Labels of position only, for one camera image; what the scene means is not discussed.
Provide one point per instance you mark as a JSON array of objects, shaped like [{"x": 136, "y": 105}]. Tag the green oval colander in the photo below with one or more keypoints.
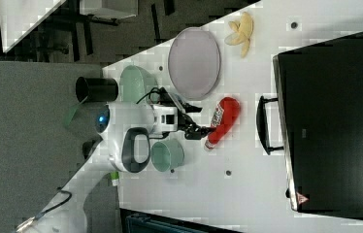
[{"x": 134, "y": 83}]

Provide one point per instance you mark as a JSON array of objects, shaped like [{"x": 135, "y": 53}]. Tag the silver black toaster oven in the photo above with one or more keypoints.
[{"x": 320, "y": 99}]

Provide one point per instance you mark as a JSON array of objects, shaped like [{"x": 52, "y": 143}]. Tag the black cylindrical cup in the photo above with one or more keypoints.
[{"x": 96, "y": 90}]

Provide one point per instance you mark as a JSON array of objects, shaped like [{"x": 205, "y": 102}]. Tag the red ketchup bottle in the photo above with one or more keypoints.
[{"x": 225, "y": 115}]

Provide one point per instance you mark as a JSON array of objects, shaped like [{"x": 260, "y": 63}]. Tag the peeled toy banana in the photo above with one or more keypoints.
[{"x": 242, "y": 31}]

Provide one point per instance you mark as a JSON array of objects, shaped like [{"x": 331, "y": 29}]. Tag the round grey plate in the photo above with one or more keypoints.
[{"x": 194, "y": 63}]

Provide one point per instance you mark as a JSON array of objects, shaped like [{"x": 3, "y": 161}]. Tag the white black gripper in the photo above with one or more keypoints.
[{"x": 171, "y": 115}]

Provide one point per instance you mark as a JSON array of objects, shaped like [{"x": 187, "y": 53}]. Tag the green mug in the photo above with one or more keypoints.
[{"x": 167, "y": 155}]

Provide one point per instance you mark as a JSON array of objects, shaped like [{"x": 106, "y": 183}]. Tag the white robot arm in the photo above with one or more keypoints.
[{"x": 154, "y": 116}]

